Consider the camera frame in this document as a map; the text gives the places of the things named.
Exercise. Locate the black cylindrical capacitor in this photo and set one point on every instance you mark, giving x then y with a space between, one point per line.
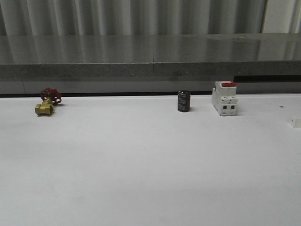
183 101

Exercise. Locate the brass valve red handwheel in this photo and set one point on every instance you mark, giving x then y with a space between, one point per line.
51 97

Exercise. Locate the grey stone counter ledge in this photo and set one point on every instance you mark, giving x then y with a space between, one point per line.
86 64

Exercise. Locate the grey pleated curtain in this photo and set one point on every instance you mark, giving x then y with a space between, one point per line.
148 17

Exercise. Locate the white circuit breaker red switch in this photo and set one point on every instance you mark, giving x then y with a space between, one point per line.
224 98

